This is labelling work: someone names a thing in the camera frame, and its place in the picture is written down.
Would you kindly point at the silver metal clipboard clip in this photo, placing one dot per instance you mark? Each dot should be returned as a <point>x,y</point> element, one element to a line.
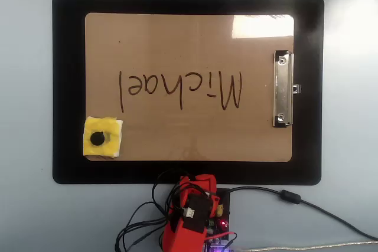
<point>283,86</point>

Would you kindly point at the yellow sponge with black knob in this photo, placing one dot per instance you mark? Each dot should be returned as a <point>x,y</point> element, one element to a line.
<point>110,128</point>

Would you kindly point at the red robot arm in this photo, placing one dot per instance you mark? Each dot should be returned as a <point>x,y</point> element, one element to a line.
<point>183,240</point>

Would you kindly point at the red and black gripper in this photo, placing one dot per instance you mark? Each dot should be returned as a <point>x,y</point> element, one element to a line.
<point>196,207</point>

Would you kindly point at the brown clipboard board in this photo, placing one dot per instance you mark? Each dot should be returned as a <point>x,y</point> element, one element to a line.
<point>177,42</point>

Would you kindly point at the black rectangular mat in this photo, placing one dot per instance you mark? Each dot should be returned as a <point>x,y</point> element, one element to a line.
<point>68,86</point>

